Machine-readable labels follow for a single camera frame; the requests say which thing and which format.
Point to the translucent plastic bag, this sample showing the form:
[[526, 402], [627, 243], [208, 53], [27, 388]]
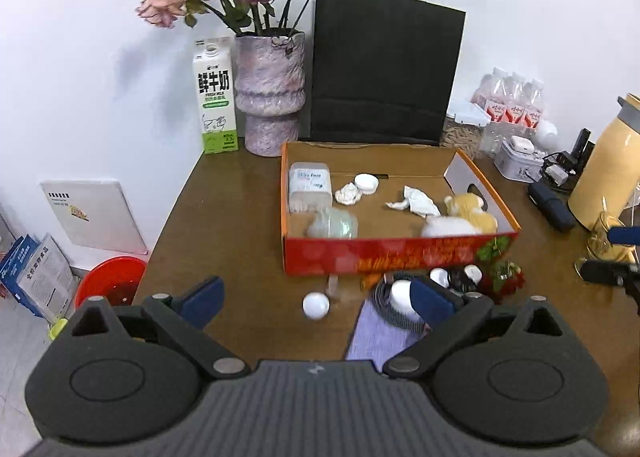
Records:
[[332, 223]]

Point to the purple knitted cloth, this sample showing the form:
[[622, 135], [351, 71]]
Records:
[[376, 340]]

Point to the cream yellow thermos jug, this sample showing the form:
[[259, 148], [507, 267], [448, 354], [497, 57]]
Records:
[[612, 171]]

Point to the water bottle left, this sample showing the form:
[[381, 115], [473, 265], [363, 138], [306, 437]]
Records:
[[491, 94]]

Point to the clear glass measuring cup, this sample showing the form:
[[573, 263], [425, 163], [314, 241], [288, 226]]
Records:
[[600, 248]]

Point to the red artificial rose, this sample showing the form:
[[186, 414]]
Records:
[[501, 280]]

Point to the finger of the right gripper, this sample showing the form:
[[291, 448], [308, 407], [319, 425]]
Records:
[[616, 274], [627, 236]]

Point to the green white milk carton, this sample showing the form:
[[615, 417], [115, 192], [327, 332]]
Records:
[[214, 89]]

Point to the black paper shopping bag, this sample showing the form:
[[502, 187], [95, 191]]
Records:
[[382, 70]]

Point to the white earbuds case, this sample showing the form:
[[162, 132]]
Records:
[[522, 145]]

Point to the dark blue glasses case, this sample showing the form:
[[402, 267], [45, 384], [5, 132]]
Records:
[[551, 206]]

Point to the water bottle middle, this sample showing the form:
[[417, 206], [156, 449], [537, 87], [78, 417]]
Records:
[[514, 98]]

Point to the white metal tin box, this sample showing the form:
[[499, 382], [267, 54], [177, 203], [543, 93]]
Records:
[[518, 166]]

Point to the small crumpled paper ball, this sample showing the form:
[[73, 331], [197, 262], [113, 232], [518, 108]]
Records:
[[348, 195]]

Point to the blue white paper box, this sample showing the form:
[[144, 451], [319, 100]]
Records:
[[38, 276]]

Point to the red orange cardboard box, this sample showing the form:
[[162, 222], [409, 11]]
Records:
[[389, 239]]

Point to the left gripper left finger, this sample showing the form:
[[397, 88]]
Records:
[[180, 322]]

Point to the pink marbled ceramic vase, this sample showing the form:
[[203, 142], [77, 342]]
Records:
[[269, 89]]

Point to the water bottle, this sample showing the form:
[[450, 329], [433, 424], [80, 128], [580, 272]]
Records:
[[514, 98], [491, 94], [533, 98]]

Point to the red plastic bucket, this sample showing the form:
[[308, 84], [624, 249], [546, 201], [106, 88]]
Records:
[[116, 279]]

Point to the clear plastic wipes container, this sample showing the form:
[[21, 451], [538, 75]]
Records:
[[309, 187]]

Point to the crumpled white tissue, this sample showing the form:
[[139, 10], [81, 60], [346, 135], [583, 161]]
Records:
[[416, 201]]

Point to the clear container of pellets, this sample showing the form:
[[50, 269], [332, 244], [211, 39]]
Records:
[[464, 127]]

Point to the white round speaker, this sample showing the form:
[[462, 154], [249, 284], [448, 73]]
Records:
[[546, 135]]

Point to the water bottle right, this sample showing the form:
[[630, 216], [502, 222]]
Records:
[[533, 98]]

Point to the white round jar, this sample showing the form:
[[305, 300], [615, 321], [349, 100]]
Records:
[[400, 301]]

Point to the white round lid left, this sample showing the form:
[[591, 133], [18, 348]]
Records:
[[316, 305]]

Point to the yellow white plush toy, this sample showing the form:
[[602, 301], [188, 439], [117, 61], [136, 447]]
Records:
[[465, 216]]

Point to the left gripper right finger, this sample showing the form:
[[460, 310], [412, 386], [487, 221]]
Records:
[[454, 322]]

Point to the black charger with cables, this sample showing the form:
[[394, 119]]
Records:
[[561, 170]]

